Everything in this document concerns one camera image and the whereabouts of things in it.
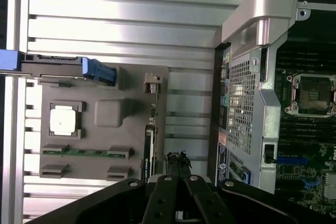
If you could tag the green RAM stick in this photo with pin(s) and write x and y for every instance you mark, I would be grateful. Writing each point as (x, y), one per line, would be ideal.
(86, 152)

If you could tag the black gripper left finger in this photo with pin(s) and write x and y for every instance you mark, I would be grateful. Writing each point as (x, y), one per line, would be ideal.
(160, 197)

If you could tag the open black PC case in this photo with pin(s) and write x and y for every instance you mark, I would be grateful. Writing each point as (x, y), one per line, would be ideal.
(267, 119)

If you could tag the grey plastic parts rack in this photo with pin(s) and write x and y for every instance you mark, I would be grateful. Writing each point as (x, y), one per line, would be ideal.
(118, 134)

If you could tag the blue expansion slot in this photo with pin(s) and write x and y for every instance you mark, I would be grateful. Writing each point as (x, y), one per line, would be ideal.
(291, 160)

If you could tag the silver CPU chip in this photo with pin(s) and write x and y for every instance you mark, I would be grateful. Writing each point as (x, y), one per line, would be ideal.
(63, 120)

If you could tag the CPU socket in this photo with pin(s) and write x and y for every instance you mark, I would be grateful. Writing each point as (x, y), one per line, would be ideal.
(313, 94)

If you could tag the green motherboard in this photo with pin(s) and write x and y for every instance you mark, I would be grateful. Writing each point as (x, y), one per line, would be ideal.
(302, 150)

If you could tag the hard disk with blue bracket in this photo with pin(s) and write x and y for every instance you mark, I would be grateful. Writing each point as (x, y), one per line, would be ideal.
(50, 62)

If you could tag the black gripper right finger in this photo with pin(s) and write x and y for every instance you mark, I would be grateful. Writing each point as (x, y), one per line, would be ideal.
(204, 197)

